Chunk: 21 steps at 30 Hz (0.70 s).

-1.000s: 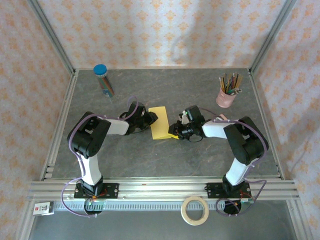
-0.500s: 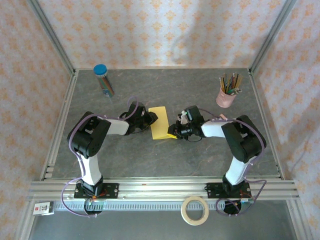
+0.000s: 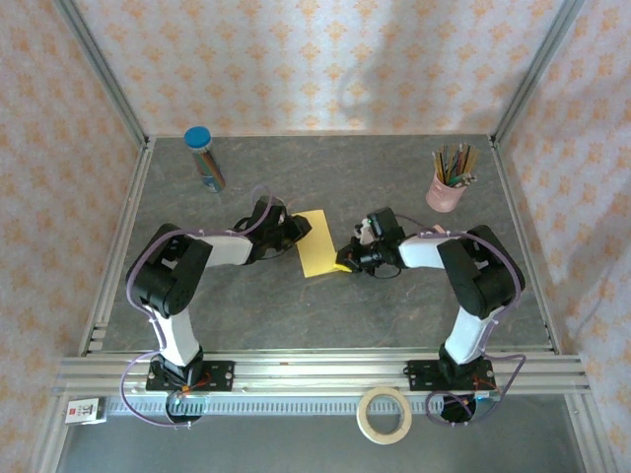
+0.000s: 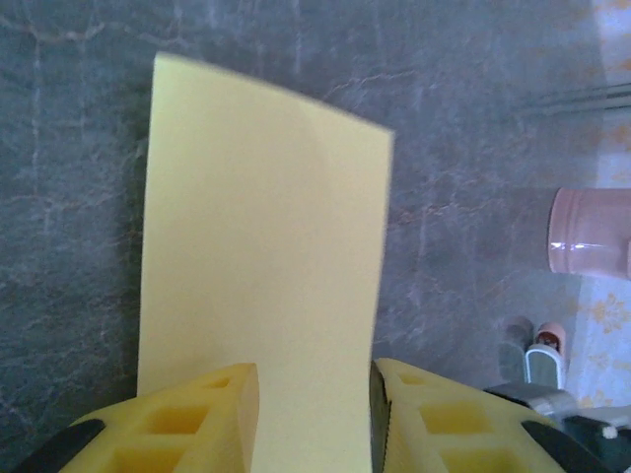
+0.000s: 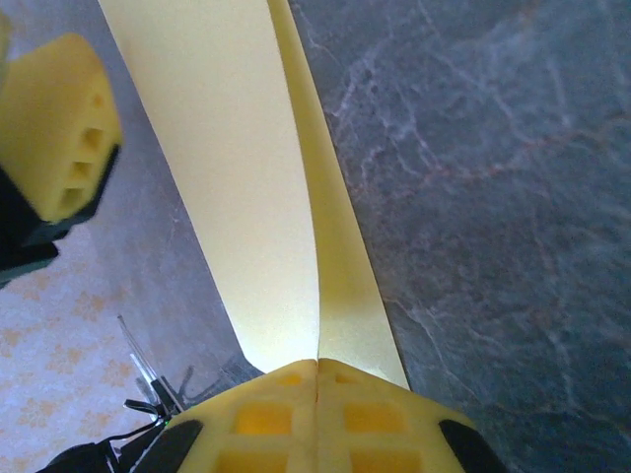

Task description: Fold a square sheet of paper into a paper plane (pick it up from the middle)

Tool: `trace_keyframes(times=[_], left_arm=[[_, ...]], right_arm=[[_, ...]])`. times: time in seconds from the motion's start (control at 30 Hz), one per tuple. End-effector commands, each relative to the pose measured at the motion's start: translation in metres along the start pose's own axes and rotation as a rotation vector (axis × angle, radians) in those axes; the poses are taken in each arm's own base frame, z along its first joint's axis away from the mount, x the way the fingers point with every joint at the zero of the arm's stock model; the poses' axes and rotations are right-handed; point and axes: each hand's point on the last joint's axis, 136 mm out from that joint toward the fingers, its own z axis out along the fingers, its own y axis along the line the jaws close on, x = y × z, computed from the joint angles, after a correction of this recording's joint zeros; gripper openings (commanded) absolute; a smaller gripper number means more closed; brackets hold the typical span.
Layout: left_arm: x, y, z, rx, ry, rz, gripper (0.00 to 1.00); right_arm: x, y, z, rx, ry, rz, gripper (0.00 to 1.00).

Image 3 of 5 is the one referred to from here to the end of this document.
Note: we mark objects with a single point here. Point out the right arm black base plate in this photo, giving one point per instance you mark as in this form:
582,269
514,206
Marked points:
419,374

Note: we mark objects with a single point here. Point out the yellow paper sheet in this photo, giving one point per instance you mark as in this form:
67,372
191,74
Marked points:
318,246

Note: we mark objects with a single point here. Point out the bunch of coloured pencils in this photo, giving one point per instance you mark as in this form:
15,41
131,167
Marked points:
456,165

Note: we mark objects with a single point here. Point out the aluminium frame post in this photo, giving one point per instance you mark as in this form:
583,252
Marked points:
106,74
535,64

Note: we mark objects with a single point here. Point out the aluminium side rail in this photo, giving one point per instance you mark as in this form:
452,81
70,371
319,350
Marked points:
118,246
527,256

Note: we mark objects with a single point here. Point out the pencil tube with blue lid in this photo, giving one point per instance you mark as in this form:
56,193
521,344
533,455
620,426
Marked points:
209,167

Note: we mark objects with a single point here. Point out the masking tape roll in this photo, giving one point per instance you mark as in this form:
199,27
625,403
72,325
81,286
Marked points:
384,438

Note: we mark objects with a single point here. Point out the white card with red mark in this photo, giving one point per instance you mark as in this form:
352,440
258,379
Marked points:
86,410

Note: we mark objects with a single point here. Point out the wide aluminium frame rail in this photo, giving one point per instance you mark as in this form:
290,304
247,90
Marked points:
320,369

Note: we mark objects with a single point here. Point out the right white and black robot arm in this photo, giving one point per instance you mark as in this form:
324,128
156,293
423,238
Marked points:
419,253

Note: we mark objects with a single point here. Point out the pink pencil cup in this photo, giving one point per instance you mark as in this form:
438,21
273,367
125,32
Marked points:
443,199

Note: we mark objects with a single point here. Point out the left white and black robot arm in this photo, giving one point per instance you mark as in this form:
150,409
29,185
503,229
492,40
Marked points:
227,251

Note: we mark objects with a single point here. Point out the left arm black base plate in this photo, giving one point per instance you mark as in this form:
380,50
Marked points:
222,372

